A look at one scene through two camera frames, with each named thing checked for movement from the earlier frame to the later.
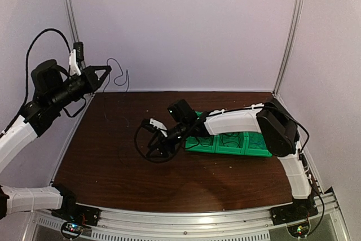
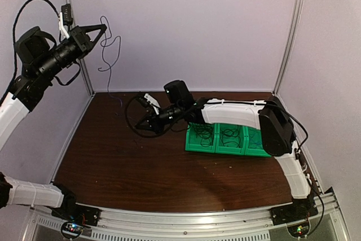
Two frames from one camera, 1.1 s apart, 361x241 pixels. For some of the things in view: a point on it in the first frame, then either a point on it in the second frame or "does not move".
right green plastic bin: x=255 y=145 does not move
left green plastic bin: x=207 y=143 does not move
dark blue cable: x=127 y=76 -> x=104 y=56
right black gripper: x=163 y=141 -> x=156 y=124
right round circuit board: x=299 y=229 does not move
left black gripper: x=92 y=82 -> x=82 y=40
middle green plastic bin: x=231 y=143 does not move
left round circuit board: x=70 y=230 does not move
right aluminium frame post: x=294 y=33 does not move
